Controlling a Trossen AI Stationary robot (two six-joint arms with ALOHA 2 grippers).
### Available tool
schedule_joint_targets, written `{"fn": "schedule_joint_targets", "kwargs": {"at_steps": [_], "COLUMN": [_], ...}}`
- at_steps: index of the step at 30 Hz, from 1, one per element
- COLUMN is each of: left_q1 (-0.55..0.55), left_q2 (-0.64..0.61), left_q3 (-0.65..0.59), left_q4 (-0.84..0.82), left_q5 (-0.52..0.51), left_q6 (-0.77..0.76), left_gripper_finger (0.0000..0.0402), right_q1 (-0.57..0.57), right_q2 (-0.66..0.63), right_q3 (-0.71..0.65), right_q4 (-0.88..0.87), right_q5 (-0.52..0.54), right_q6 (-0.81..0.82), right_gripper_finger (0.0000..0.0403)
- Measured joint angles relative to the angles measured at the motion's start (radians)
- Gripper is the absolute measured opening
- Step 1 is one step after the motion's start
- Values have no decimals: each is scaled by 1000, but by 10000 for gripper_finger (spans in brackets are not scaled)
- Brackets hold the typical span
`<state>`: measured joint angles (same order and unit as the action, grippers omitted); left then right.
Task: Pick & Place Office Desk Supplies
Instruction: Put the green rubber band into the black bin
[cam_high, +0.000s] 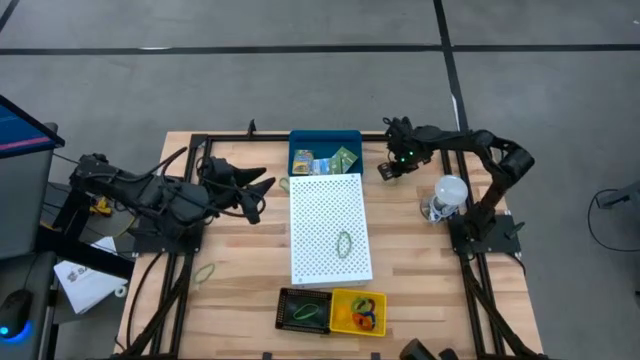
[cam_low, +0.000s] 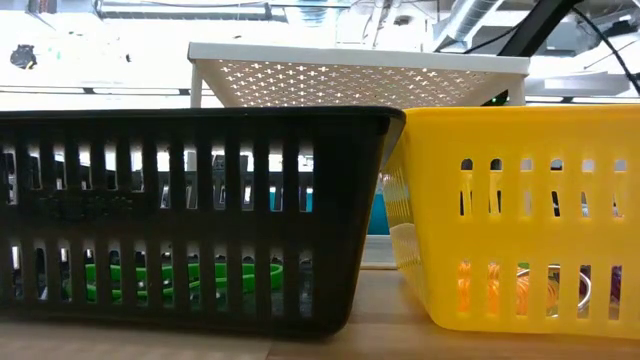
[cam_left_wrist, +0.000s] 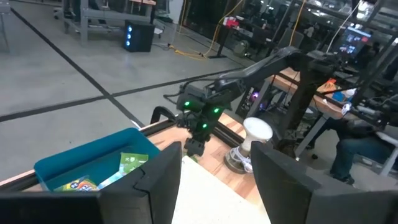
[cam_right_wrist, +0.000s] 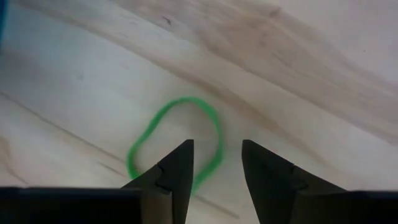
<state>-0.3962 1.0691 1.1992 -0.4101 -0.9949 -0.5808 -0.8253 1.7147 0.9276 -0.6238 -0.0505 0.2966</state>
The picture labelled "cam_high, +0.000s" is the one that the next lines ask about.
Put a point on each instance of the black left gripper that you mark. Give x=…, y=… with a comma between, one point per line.
x=222, y=182

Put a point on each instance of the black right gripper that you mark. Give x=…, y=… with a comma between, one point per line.
x=415, y=134

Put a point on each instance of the thin green rubber band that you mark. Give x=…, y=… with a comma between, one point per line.
x=339, y=245
x=200, y=276
x=282, y=185

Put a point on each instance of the yellow card pack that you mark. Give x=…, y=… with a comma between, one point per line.
x=302, y=162

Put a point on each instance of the blue and green card pack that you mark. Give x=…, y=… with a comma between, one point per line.
x=324, y=166

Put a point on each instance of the blue plastic bin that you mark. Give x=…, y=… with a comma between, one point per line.
x=325, y=140

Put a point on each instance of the yellow slotted plastic basket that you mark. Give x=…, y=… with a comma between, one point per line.
x=334, y=295

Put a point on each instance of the black slotted plastic basket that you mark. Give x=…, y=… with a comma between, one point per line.
x=287, y=325

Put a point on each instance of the red-orange rubber band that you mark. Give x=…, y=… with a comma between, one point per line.
x=361, y=325

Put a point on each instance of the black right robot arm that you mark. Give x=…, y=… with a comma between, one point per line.
x=495, y=200

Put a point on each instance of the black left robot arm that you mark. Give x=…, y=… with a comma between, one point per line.
x=165, y=200

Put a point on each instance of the dark grey desk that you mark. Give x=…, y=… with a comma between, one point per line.
x=42, y=280

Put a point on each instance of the white light bulb with socket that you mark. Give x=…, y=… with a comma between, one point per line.
x=451, y=190

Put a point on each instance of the white perforated metal riser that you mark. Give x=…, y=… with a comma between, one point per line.
x=320, y=210

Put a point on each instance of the white tape roll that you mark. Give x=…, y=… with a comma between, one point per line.
x=116, y=291

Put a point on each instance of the black support bar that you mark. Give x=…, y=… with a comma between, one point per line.
x=85, y=252

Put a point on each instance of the white printed paper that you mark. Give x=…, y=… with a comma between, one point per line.
x=85, y=287

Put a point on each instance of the grey stand leg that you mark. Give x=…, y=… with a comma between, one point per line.
x=620, y=197

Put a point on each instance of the computer monitor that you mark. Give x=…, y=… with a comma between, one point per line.
x=20, y=130

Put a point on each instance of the black computer mouse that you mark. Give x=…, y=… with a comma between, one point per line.
x=15, y=310

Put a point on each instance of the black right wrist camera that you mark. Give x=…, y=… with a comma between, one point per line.
x=407, y=156

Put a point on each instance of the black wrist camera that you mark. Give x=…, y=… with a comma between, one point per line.
x=407, y=156
x=252, y=212

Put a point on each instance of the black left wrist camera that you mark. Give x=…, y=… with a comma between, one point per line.
x=252, y=212

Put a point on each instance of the black metal table frame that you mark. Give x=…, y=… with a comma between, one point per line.
x=235, y=138

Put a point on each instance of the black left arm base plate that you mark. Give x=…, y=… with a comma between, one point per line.
x=150, y=245

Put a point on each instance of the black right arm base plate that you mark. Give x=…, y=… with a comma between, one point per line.
x=505, y=242

